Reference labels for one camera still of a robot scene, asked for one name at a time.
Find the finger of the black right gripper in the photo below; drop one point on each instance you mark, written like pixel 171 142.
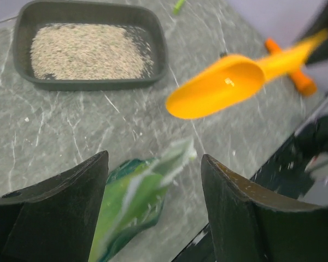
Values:
pixel 318 23

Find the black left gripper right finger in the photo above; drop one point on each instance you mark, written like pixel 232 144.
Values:
pixel 251 223

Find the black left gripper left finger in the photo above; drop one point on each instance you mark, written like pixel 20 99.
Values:
pixel 54 220

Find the green litter bag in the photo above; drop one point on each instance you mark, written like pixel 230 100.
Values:
pixel 134 197

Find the yellow plastic scoop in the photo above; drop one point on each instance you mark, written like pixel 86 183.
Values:
pixel 235 78

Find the beige cat litter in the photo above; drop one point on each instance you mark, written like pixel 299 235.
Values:
pixel 75 51

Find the dark grey litter box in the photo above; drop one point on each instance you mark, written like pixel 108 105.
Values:
pixel 148 35

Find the orange plastic carrot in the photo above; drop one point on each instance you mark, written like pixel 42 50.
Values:
pixel 303 83

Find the small green block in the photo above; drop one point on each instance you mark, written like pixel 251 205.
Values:
pixel 177 7

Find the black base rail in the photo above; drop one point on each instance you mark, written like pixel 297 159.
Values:
pixel 298 170

